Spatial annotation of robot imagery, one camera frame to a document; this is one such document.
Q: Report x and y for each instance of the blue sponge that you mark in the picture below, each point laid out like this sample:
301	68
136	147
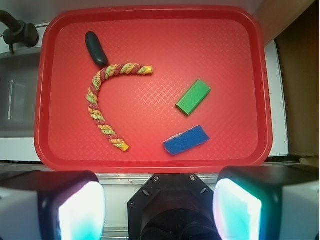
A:
185	141

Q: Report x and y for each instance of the red plastic tray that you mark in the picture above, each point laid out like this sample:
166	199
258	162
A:
222	46

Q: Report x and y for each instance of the brown cardboard box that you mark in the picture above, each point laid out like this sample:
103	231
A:
298	52

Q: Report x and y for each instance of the dark green plastic pickle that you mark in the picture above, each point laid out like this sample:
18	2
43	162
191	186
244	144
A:
95	49

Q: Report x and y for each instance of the green wooden block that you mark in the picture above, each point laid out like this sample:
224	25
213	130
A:
193	97

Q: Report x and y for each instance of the stainless steel sink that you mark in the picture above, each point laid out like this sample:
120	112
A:
18	93

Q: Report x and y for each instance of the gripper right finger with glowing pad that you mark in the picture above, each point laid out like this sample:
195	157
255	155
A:
275	202

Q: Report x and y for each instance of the black faucet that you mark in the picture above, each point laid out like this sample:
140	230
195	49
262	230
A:
18	32

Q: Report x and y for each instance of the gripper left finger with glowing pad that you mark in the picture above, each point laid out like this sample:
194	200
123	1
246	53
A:
51	205

